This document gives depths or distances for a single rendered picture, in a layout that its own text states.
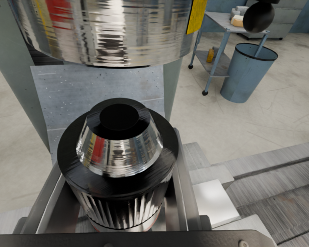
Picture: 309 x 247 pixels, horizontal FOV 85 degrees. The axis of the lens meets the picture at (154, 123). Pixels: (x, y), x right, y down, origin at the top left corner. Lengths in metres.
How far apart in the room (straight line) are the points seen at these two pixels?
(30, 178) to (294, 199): 1.59
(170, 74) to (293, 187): 0.43
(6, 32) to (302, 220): 0.71
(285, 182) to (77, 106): 0.55
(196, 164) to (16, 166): 1.59
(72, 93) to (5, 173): 1.38
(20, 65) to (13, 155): 1.43
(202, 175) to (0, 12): 0.47
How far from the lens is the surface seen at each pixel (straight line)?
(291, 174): 0.57
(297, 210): 0.51
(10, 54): 0.50
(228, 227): 0.29
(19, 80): 0.52
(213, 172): 0.31
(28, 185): 1.64
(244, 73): 2.30
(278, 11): 5.47
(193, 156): 0.37
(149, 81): 0.49
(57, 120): 0.50
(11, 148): 1.94
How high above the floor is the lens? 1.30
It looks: 45 degrees down
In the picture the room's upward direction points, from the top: 7 degrees clockwise
